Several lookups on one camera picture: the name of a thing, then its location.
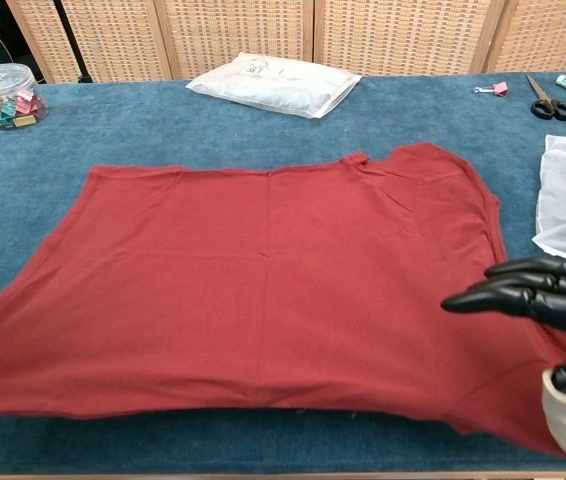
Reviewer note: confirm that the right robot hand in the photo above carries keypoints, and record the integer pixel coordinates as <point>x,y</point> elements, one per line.
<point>538,300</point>

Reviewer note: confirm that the red t-shirt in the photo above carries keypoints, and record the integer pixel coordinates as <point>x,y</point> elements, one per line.
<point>263,275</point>

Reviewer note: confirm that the blue table cover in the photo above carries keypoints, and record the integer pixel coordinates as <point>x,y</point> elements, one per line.
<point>113,130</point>

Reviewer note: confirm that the pink binder clip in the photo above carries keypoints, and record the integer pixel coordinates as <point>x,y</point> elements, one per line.
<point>500,89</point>

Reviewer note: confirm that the white labelled plastic bag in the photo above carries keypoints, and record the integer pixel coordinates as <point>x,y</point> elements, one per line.
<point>273,90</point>

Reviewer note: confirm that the wicker folding screen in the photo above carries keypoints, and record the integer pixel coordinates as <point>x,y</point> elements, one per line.
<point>238,35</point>

